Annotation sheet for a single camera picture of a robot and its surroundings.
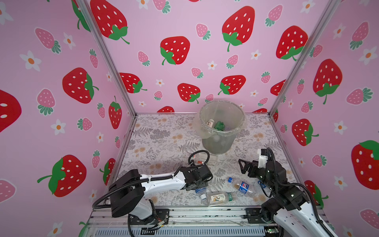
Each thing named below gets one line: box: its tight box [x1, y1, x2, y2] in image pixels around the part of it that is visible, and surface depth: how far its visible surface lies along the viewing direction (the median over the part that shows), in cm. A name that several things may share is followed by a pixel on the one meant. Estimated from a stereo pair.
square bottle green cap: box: [205, 191, 238, 207], surface depth 78 cm
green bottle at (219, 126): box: [214, 120, 226, 131], surface depth 103 cm
